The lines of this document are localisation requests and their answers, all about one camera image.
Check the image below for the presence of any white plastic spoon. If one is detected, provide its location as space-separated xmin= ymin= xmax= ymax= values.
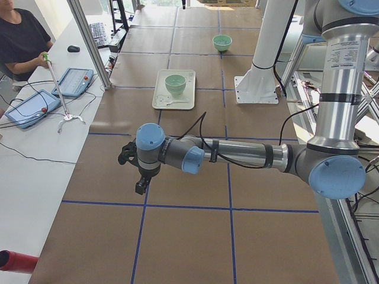
xmin=164 ymin=99 xmax=190 ymax=107

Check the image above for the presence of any pale green bear tray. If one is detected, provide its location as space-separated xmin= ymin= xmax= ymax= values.
xmin=152 ymin=69 xmax=195 ymax=110

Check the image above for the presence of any blue teach pendant far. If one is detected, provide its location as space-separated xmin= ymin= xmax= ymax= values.
xmin=58 ymin=68 xmax=94 ymax=98

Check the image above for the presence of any aluminium frame post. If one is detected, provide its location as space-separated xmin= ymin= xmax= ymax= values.
xmin=67 ymin=0 xmax=112 ymax=90

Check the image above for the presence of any black camera cable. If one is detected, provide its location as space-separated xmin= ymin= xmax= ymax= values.
xmin=177 ymin=105 xmax=320 ymax=169

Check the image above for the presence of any green bowl on tray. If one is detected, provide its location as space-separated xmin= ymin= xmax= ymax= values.
xmin=170 ymin=92 xmax=183 ymax=99

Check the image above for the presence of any red cylinder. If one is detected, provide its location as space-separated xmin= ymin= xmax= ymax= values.
xmin=1 ymin=250 xmax=38 ymax=274

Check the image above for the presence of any grabber stick green handle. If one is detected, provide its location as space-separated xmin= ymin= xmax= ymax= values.
xmin=42 ymin=52 xmax=86 ymax=134

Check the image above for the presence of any person in black shirt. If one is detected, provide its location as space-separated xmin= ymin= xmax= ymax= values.
xmin=1 ymin=1 xmax=53 ymax=81

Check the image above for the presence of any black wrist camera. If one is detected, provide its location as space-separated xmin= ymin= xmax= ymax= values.
xmin=118 ymin=141 xmax=139 ymax=167

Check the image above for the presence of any black keyboard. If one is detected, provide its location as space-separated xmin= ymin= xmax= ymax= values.
xmin=89 ymin=22 xmax=108 ymax=49

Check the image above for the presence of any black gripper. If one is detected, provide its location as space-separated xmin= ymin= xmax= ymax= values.
xmin=135 ymin=164 xmax=161 ymax=195

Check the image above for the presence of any blue teach pendant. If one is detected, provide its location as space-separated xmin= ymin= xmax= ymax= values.
xmin=1 ymin=89 xmax=61 ymax=130
xmin=58 ymin=68 xmax=94 ymax=98

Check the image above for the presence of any green bowl with ice cubes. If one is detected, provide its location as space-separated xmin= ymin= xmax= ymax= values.
xmin=213 ymin=34 xmax=233 ymax=52

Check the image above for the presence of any black computer mouse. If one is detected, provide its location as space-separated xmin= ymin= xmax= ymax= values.
xmin=67 ymin=45 xmax=81 ymax=53

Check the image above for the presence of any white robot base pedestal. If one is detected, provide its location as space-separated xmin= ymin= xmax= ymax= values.
xmin=235 ymin=0 xmax=298 ymax=104

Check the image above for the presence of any blue teach pendant near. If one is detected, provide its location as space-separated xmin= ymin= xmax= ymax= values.
xmin=1 ymin=89 xmax=61 ymax=130

